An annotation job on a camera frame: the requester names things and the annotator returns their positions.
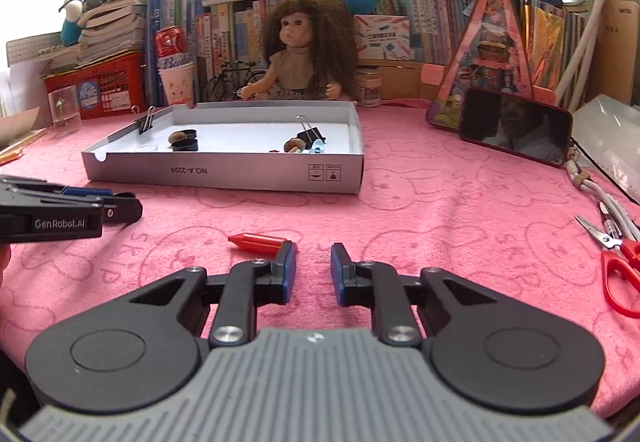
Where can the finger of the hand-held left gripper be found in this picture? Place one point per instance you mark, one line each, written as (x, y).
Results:
(125, 209)
(85, 192)

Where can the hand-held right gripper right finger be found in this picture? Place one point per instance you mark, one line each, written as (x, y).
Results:
(338, 274)

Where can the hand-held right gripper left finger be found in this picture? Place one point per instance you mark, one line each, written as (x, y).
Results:
(287, 272)

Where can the white cardboard box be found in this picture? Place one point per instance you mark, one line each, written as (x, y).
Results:
(225, 172)

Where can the black binder clip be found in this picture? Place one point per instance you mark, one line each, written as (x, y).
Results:
(312, 134)
(145, 124)

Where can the small brown toy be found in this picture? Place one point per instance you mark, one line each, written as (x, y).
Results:
(175, 137)

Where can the brown paper pad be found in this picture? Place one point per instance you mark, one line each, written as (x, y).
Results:
(17, 127)

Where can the red plastic crate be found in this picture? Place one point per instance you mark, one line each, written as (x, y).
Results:
(115, 82)

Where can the pink rabbit-print blanket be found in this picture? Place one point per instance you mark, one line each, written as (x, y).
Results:
(450, 222)

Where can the small light blue toy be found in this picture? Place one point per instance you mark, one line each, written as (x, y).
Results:
(315, 150)

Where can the white paper cup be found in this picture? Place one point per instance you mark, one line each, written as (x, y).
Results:
(177, 87)

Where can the white grid box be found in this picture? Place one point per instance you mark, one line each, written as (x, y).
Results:
(35, 47)

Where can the small blue white plush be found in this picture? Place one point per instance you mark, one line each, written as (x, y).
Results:
(70, 27)

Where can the red beer can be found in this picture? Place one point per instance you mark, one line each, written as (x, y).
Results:
(172, 44)

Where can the stack of books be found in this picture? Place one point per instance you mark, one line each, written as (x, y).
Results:
(110, 22)

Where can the black model bicycle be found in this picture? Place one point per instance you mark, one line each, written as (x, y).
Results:
(232, 70)

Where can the white jar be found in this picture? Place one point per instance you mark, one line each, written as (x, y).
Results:
(369, 89)

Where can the row of upright books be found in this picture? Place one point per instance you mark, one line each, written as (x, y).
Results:
(220, 32)

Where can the brown wooden box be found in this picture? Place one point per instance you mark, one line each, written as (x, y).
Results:
(400, 82)

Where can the long-haired doll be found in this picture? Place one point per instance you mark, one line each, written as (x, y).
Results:
(295, 67)

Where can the black smartphone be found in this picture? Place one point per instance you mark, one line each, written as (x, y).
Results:
(515, 127)

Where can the printed white box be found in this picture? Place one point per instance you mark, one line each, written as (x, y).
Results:
(382, 37)

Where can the pink triangular pencil case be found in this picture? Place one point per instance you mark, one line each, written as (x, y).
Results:
(480, 72)

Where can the red scissors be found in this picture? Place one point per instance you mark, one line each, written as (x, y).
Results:
(620, 272)

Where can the translucent plastic folder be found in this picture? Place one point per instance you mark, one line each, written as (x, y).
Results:
(610, 137)

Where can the brown cardboard box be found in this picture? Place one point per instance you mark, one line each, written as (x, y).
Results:
(620, 52)

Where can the white plastic pipe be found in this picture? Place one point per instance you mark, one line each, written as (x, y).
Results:
(595, 17)

